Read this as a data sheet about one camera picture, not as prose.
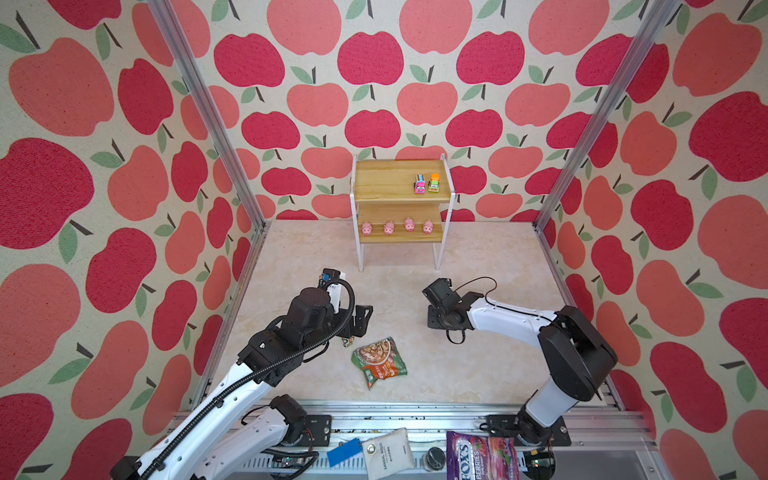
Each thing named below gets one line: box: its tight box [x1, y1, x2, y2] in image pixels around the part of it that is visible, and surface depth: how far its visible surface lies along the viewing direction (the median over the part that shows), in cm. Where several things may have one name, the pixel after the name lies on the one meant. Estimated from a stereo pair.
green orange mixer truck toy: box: [428, 173, 441, 193], surface depth 85 cm
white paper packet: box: [362, 427, 414, 480], surface depth 72 cm
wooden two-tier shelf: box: [349, 154, 456, 272], surface depth 93 cm
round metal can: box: [422, 446, 446, 472], surface depth 64 cm
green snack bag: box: [351, 336, 408, 390], surface depth 86 cm
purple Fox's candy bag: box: [446, 431, 521, 480], surface depth 70 cm
